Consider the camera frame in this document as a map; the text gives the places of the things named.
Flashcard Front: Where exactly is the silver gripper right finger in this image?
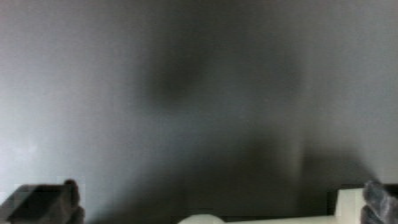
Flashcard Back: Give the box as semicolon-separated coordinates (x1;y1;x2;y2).
361;181;398;224

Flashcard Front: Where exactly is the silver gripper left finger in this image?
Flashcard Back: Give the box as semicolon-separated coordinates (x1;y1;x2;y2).
0;179;85;224

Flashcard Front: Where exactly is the white cabinet door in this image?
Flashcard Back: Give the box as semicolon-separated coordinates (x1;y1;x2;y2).
178;188;364;224

